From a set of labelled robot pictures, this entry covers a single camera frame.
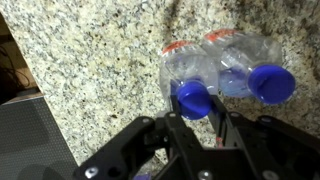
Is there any dark grey mat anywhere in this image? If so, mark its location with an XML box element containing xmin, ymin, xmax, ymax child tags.
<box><xmin>0</xmin><ymin>96</ymin><xmax>79</xmax><ymax>180</ymax></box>

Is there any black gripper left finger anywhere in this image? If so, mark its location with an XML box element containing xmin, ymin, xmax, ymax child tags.
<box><xmin>73</xmin><ymin>94</ymin><xmax>201</xmax><ymax>180</ymax></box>

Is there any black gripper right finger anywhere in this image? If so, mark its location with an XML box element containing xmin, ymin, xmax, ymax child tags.
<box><xmin>209</xmin><ymin>94</ymin><xmax>320</xmax><ymax>180</ymax></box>

